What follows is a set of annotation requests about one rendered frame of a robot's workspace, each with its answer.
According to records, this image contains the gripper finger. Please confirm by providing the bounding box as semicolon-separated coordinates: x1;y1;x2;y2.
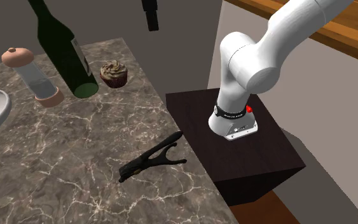
141;0;160;32

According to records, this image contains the chocolate cupcake with swirled frosting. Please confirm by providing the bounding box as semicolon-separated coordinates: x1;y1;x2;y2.
99;60;128;89

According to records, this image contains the dark green wine bottle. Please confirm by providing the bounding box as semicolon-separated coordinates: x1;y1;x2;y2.
27;0;99;99

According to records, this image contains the clear grinder with pink caps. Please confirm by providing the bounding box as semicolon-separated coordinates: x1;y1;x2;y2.
1;47;65;108

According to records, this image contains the black hinged kitchen tool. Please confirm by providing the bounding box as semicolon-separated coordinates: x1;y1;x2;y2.
118;130;188;183

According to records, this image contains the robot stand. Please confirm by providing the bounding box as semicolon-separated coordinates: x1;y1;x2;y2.
165;87;306;207

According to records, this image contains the wooden table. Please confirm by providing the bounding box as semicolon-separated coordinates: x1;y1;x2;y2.
224;0;358;68

